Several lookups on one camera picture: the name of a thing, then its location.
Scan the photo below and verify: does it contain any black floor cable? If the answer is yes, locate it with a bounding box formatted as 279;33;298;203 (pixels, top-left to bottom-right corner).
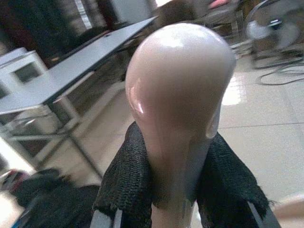
255;60;304;86

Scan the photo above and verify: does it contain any black cloth bundle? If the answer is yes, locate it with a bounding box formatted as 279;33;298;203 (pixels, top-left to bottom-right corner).
0;168;102;228

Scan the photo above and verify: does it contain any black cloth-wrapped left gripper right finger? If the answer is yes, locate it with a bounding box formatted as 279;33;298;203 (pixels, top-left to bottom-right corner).
190;133;282;228

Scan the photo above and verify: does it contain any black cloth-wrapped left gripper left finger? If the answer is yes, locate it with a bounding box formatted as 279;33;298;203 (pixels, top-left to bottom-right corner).
92;122;157;228

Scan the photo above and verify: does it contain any grey metal-framed table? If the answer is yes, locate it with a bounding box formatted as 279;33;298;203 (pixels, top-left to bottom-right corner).
0;15;159;176

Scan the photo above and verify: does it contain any metal frame rack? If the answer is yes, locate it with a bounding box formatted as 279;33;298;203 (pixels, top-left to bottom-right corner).
201;0;247;41

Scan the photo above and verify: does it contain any white box appliance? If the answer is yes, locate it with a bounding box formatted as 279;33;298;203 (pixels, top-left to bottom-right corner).
0;47;49;100

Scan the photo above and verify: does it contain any round floor fan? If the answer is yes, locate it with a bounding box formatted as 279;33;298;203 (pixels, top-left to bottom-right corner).
244;0;304;69

